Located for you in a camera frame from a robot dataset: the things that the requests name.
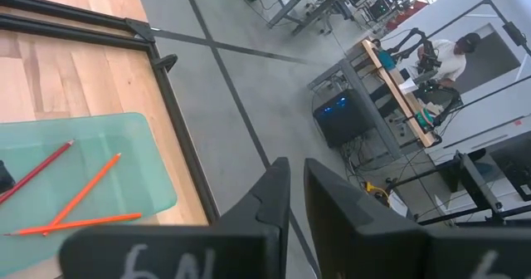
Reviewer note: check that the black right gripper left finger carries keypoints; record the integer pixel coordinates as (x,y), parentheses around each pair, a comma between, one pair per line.
(265,212)

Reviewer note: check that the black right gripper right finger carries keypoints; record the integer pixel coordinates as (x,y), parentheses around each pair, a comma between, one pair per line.
(352,229)

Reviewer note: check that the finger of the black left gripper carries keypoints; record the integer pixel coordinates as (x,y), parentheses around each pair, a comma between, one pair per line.
(6,177)

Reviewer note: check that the red pencil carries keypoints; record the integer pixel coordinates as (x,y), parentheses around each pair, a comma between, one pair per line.
(37,170)

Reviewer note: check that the orange pencil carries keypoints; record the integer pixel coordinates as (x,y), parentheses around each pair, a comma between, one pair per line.
(83,223)
(87,187)

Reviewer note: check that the black background robot arm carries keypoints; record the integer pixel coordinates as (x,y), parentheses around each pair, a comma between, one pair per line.
(429,57)

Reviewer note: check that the black computer tower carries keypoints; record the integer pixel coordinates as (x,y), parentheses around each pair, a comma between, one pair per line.
(344,121)

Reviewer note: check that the teal translucent plastic bin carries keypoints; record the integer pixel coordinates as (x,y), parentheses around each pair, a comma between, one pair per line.
(124,167)

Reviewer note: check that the black stand leg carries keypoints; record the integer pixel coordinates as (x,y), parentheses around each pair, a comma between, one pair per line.
(473,179)

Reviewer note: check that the wooden background table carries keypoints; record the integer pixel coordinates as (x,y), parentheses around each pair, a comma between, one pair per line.
(408,104)

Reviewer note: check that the person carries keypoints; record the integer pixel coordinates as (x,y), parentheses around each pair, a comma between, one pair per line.
(450,61)

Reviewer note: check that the black aluminium table frame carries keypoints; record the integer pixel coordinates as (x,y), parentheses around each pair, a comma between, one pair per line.
(186,146)

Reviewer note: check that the black frame clip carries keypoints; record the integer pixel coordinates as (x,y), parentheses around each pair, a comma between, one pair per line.
(166,61)

